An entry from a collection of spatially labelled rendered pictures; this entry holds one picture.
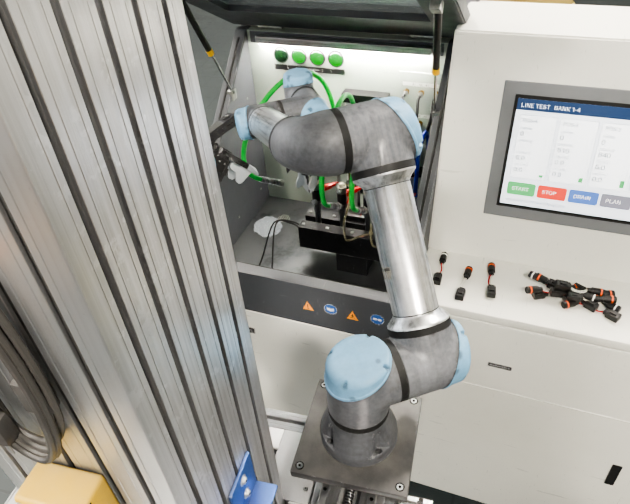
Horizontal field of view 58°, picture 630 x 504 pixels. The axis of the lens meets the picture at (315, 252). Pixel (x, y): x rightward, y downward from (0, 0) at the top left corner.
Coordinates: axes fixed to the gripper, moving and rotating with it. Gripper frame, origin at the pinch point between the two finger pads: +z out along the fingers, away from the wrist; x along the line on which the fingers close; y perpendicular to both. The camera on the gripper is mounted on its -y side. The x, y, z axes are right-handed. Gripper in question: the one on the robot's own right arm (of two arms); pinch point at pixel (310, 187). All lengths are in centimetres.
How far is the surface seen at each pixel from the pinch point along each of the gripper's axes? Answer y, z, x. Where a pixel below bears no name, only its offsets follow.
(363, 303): 21.7, 20.1, 22.3
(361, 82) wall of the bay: -32.4, -18.2, 5.9
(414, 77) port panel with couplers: -32.0, -21.4, 22.2
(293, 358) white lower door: 22, 52, -1
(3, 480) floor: 68, 113, -112
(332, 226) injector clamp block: -2.3, 15.0, 5.3
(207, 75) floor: -303, 113, -223
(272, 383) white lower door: 22, 69, -11
